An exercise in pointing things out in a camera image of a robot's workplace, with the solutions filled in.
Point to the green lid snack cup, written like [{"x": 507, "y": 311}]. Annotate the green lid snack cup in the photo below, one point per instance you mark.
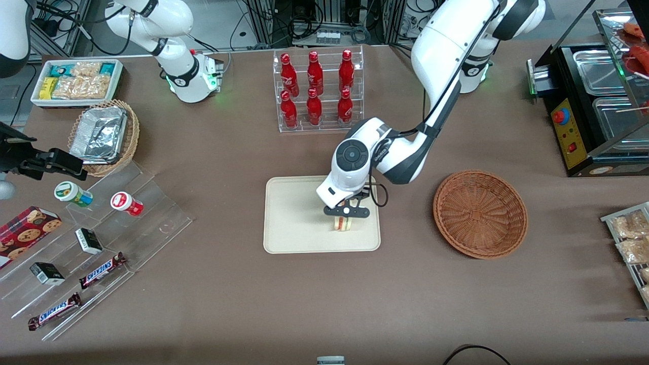
[{"x": 68, "y": 191}]

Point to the yellow snack pack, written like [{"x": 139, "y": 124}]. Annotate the yellow snack pack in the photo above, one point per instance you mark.
[{"x": 47, "y": 88}]

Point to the small black carton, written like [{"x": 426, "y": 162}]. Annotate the small black carton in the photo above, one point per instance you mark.
[
  {"x": 47, "y": 274},
  {"x": 89, "y": 241}
]

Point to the red lid snack cup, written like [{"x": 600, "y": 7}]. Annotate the red lid snack cup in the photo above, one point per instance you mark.
[{"x": 124, "y": 203}]

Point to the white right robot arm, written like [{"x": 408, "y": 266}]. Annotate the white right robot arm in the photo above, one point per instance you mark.
[{"x": 187, "y": 71}]

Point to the white power strip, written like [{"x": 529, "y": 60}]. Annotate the white power strip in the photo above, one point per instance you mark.
[{"x": 328, "y": 37}]

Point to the teal snack pack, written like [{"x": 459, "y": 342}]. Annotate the teal snack pack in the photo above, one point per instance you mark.
[
  {"x": 108, "y": 68},
  {"x": 59, "y": 70}
]

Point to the light wicker basket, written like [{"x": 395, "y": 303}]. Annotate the light wicker basket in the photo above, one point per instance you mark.
[{"x": 133, "y": 132}]

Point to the small clear nut bag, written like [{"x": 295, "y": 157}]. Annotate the small clear nut bag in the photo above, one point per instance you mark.
[{"x": 86, "y": 69}]

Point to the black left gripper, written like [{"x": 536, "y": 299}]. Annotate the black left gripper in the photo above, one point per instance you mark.
[{"x": 363, "y": 195}]

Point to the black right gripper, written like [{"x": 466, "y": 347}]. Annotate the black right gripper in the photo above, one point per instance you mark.
[{"x": 14, "y": 158}]

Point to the large clear nut bag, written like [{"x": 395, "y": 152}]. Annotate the large clear nut bag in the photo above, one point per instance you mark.
[{"x": 81, "y": 87}]

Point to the red cookie box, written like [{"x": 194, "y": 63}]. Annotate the red cookie box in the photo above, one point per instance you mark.
[{"x": 28, "y": 233}]

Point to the black hot food display case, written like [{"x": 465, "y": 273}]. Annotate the black hot food display case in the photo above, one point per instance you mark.
[{"x": 573, "y": 147}]

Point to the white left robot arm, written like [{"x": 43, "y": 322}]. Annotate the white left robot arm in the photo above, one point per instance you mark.
[{"x": 441, "y": 45}]

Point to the white plastic snack bin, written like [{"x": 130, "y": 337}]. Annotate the white plastic snack bin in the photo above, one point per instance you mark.
[{"x": 117, "y": 83}]

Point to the clear bag of crackers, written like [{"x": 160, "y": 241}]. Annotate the clear bag of crackers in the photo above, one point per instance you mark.
[
  {"x": 645, "y": 275},
  {"x": 630, "y": 225},
  {"x": 635, "y": 251},
  {"x": 646, "y": 294}
]

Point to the small grey white device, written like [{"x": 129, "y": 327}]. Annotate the small grey white device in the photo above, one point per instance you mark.
[{"x": 330, "y": 361}]

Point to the cream rectangular tray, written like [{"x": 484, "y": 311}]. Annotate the cream rectangular tray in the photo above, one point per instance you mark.
[{"x": 294, "y": 218}]

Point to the silver foil tray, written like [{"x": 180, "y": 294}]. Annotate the silver foil tray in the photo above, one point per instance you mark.
[{"x": 99, "y": 134}]

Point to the clear acrylic stepped stand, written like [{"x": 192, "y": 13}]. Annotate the clear acrylic stepped stand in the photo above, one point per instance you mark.
[{"x": 152, "y": 218}]

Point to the red cola bottle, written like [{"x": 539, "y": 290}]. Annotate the red cola bottle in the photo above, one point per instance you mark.
[
  {"x": 288, "y": 75},
  {"x": 289, "y": 112},
  {"x": 346, "y": 71},
  {"x": 315, "y": 73},
  {"x": 314, "y": 110},
  {"x": 345, "y": 109}
]

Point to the triangle sandwich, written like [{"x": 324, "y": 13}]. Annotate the triangle sandwich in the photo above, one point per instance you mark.
[{"x": 343, "y": 224}]

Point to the brown snickers bar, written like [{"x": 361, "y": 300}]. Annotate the brown snickers bar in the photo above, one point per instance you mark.
[
  {"x": 101, "y": 271},
  {"x": 55, "y": 312}
]

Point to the clear acrylic bottle rack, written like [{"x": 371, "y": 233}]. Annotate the clear acrylic bottle rack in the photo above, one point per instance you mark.
[{"x": 327, "y": 128}]

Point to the round brown wicker basket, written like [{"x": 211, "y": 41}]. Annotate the round brown wicker basket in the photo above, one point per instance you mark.
[{"x": 479, "y": 215}]

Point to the aluminium frame rack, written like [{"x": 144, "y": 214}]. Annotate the aluminium frame rack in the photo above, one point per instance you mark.
[{"x": 377, "y": 20}]

